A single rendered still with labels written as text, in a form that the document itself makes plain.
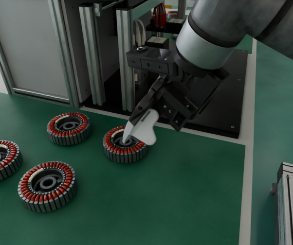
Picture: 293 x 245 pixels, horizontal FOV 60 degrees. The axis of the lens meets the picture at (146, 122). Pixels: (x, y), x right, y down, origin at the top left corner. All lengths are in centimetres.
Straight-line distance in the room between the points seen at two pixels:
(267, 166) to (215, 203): 129
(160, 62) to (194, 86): 7
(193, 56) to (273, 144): 170
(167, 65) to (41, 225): 37
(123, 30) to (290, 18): 43
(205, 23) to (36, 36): 57
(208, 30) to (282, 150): 171
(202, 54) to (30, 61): 62
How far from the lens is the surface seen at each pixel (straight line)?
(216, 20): 31
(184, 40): 34
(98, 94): 77
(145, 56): 42
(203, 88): 37
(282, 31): 31
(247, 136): 74
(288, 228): 126
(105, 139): 63
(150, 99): 41
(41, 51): 82
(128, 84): 70
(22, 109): 88
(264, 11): 31
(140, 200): 54
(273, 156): 191
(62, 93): 84
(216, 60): 34
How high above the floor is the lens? 119
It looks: 36 degrees down
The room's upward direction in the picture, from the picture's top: straight up
